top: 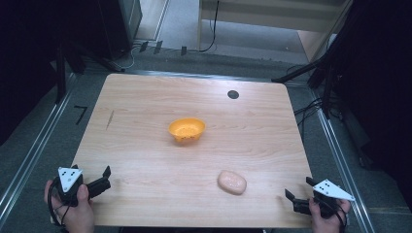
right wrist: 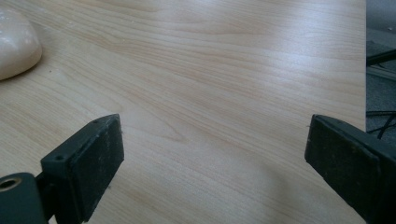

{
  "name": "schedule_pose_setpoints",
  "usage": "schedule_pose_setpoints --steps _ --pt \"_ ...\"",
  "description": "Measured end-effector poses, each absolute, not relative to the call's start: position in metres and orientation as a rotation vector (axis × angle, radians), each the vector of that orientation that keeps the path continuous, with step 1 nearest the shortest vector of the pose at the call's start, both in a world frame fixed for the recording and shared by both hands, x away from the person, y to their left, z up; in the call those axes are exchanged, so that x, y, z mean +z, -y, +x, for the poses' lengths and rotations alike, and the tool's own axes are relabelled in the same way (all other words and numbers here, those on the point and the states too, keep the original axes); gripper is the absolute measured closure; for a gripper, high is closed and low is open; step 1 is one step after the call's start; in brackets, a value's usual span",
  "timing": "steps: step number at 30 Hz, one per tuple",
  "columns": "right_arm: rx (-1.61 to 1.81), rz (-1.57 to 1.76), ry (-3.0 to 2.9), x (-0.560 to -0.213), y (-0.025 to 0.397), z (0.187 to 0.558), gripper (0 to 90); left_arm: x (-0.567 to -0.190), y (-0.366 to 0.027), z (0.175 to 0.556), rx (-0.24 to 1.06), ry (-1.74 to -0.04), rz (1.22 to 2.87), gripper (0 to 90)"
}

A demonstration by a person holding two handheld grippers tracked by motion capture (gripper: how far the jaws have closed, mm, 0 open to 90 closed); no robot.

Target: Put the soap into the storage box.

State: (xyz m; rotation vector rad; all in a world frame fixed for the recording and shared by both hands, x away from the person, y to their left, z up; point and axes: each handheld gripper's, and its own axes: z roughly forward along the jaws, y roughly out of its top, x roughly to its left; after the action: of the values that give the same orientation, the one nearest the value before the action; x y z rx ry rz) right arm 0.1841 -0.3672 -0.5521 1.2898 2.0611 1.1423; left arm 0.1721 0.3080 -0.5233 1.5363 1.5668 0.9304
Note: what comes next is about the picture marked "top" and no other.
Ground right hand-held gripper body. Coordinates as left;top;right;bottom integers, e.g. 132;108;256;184
292;178;357;219

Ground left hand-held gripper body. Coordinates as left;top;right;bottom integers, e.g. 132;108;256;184
57;165;112;208

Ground orange plastic bowl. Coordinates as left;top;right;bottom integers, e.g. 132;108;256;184
167;116;207;146

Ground person's right hand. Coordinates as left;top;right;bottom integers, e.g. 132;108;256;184
308;197;352;233

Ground person's left hand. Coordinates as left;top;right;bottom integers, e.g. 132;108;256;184
44;179;95;233

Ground black metal stand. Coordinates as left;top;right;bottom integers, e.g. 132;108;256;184
54;38;125;105
271;48;344;120

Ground dark cabinet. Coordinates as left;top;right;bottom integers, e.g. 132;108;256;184
96;0;144;61

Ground aluminium floor rail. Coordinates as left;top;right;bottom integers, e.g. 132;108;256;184
0;72;79;224
309;86;377;233

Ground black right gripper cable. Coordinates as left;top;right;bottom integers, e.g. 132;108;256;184
319;197;349;231

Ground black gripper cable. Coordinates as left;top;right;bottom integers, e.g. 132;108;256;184
47;181;72;231
319;197;349;231

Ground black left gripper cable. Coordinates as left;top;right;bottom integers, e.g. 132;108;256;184
47;181;72;231

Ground black floor cables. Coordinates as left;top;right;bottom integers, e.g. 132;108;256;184
286;64;344;137

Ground white floor cable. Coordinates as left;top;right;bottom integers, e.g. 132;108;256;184
118;43;145;71

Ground black hanging cable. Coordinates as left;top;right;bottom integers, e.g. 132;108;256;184
197;0;221;53

